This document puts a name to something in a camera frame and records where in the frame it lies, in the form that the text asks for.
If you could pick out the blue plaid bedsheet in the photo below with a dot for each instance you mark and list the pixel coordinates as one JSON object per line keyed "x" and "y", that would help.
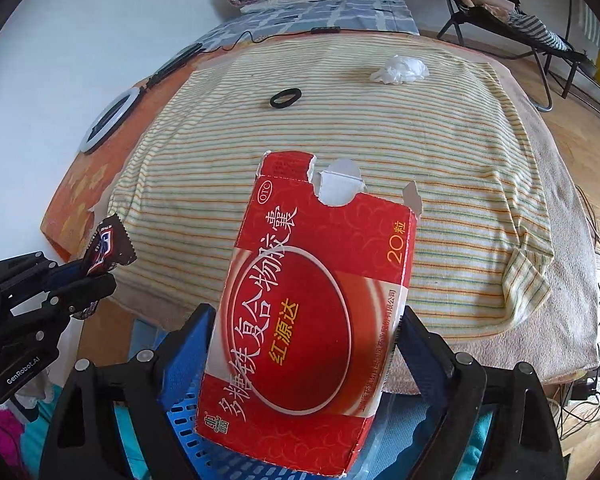
{"x": 330, "y": 15}

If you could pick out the grey striped cloth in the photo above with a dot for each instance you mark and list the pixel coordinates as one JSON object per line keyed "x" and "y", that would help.
{"x": 535, "y": 27}

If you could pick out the red medicine box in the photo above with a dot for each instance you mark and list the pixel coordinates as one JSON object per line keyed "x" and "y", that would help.
{"x": 305, "y": 320}

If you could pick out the crumpled clear plastic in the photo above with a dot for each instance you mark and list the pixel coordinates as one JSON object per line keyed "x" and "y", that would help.
{"x": 400, "y": 67}

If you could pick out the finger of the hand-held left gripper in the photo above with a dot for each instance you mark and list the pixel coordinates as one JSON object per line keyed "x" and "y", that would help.
{"x": 80, "y": 295}
{"x": 65, "y": 272}

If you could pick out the orange patterned bedsheet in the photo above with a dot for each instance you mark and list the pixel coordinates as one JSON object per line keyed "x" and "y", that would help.
{"x": 75, "y": 195}

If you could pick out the black tripod stand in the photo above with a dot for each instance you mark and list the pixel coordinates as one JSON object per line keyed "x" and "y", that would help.
{"x": 172, "y": 64}

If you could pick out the dark brown snack wrapper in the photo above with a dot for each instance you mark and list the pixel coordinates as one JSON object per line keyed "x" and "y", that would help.
{"x": 112, "y": 240}

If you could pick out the green striped hanging towel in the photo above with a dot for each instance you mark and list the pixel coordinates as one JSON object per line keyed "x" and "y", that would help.
{"x": 590, "y": 30}

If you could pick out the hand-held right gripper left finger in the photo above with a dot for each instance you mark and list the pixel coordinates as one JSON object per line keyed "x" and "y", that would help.
{"x": 185, "y": 360}

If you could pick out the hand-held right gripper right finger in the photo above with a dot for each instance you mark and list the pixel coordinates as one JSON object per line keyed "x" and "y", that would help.
{"x": 420, "y": 355}

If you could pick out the blue plastic basket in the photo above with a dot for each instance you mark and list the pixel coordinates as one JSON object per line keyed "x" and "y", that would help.
{"x": 185, "y": 440}

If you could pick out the pink cloth bundle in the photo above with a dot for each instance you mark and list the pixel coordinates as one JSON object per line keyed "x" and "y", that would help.
{"x": 0, "y": 440}

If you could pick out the black clothes rack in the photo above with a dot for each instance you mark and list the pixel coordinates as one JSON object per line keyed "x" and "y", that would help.
{"x": 572, "y": 15}

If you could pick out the yellow striped blanket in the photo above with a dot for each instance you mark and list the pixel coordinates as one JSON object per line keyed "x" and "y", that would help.
{"x": 430, "y": 160}

